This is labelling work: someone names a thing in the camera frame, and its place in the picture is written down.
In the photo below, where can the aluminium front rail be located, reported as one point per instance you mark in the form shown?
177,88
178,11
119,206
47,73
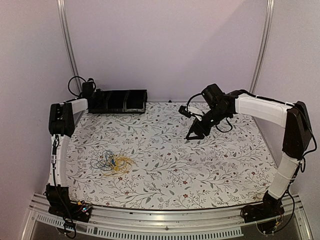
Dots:
222,223

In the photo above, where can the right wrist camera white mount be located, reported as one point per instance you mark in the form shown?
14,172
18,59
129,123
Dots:
191,112

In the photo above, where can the left aluminium corner post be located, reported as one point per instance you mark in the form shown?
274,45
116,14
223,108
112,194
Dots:
66,36

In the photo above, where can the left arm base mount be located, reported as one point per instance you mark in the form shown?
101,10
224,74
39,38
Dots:
79,211

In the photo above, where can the black compartment storage bin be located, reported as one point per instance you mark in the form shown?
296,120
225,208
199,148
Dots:
121,102

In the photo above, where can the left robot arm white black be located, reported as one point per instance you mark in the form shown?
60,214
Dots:
61,127

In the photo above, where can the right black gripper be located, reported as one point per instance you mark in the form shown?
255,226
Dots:
199,127

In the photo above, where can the floral patterned table mat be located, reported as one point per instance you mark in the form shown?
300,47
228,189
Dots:
143,161

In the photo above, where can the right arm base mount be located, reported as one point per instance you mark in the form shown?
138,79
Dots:
269,214

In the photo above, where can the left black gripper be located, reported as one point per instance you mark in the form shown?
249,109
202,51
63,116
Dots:
100,96

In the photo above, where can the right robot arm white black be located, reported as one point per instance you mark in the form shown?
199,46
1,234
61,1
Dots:
292,117

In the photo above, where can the right aluminium corner post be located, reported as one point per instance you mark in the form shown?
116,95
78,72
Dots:
270,4

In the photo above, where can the aluminium corner post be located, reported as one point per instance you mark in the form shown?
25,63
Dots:
66,36
270,4

